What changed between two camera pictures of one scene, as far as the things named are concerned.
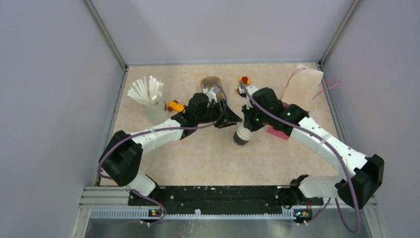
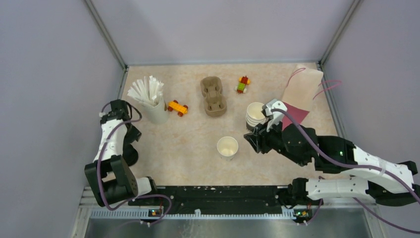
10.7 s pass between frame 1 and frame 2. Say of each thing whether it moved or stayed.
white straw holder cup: stayed
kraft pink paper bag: stayed
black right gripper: moved
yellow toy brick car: stayed
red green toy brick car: stayed
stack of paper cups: moved
